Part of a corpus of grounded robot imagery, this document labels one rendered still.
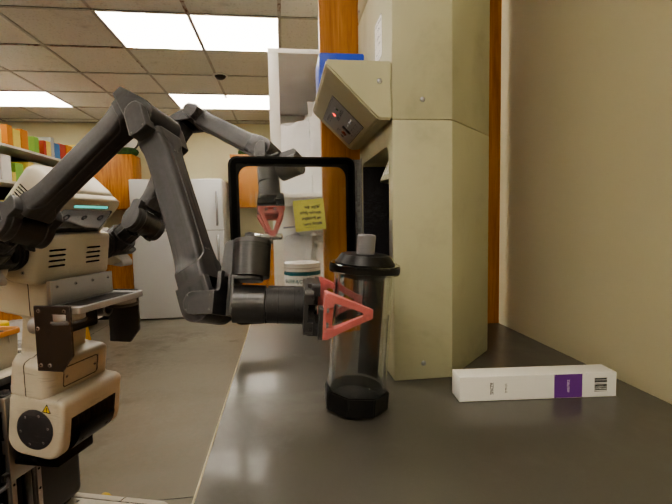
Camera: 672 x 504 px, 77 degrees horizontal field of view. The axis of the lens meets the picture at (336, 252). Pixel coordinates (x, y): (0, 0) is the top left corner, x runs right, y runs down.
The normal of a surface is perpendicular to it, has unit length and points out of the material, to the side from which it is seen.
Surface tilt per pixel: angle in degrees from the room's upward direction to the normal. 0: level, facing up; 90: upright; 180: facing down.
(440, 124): 90
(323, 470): 0
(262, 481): 0
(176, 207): 71
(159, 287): 90
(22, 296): 90
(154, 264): 90
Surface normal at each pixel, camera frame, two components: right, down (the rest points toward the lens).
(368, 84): 0.12, 0.07
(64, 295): 0.99, 0.00
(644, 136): -0.99, 0.03
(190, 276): -0.33, -0.25
